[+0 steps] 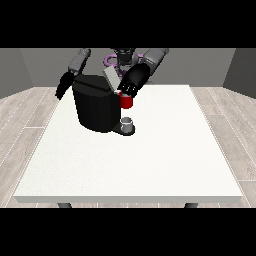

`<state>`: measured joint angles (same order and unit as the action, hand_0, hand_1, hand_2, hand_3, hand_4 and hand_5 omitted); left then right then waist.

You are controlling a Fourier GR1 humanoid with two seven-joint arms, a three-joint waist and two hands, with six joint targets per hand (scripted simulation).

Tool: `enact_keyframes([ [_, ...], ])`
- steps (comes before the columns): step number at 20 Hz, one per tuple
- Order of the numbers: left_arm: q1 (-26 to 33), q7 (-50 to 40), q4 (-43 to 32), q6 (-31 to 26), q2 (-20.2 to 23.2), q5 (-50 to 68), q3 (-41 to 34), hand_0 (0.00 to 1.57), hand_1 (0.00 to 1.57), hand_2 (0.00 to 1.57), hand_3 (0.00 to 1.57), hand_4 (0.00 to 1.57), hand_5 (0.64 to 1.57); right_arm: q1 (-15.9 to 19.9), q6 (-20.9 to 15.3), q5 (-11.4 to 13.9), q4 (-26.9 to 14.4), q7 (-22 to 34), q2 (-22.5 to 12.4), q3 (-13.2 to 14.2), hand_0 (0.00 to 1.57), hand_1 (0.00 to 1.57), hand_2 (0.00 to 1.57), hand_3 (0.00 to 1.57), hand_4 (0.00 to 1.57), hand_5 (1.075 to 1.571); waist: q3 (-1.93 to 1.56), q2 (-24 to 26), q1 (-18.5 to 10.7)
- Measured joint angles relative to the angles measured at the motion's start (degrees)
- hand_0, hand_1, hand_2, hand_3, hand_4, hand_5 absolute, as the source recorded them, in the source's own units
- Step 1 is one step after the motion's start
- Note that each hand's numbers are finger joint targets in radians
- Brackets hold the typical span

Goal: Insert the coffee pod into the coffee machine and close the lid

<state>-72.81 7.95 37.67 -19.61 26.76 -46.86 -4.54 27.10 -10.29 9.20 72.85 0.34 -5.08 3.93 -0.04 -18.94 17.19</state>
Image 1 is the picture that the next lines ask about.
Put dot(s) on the small grey coffee pod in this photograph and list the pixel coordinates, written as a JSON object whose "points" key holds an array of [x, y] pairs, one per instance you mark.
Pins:
{"points": [[117, 91]]}

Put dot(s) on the red pod holder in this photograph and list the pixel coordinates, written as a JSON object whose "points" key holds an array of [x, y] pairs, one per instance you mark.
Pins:
{"points": [[126, 102]]}

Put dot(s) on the pale grey machine lid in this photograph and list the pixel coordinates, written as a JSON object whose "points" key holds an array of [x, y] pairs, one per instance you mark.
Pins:
{"points": [[111, 77]]}

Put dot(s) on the small grey cup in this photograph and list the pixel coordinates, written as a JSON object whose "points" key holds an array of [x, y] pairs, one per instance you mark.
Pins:
{"points": [[127, 124]]}

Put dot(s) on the dark table leg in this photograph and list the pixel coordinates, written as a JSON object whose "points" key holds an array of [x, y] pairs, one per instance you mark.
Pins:
{"points": [[191, 205], [64, 205]]}

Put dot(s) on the black coffee machine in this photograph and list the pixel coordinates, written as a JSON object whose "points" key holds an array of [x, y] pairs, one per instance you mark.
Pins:
{"points": [[95, 106]]}

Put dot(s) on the grey robot trunk purple rings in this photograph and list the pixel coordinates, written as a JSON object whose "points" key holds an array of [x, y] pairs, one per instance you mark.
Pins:
{"points": [[124, 57]]}

